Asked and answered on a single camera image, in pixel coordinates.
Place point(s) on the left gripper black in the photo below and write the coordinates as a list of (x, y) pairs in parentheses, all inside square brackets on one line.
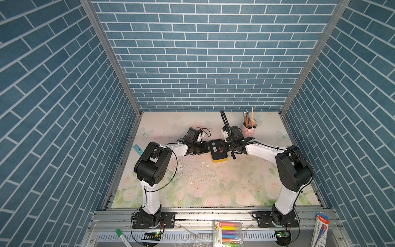
[(204, 149)]

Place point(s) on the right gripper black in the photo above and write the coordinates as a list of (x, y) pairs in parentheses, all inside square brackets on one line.
[(224, 142)]

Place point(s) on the yellow alarm clock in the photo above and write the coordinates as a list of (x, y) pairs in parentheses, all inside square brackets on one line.
[(218, 151)]

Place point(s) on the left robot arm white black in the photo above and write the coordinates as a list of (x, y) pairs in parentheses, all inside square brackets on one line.
[(152, 166)]

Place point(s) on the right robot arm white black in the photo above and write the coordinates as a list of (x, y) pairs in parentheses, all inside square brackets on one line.
[(295, 171)]

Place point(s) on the pink pencil cup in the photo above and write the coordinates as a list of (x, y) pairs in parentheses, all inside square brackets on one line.
[(248, 132)]

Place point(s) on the pencils in cup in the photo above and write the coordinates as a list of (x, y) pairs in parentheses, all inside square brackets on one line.
[(249, 118)]

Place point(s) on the teal ruler strip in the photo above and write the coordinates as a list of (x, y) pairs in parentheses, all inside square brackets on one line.
[(138, 149)]

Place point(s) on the highlighter marker pack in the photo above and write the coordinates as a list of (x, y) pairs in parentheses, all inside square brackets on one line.
[(227, 234)]

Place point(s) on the green marker pen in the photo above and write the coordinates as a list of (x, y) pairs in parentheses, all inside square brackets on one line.
[(123, 238)]

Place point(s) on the boxed pen package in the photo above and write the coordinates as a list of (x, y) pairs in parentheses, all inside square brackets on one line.
[(320, 232)]

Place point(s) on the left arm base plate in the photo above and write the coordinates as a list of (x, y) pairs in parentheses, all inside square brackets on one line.
[(144, 220)]

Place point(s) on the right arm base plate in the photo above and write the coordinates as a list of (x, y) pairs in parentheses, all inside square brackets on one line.
[(268, 219)]

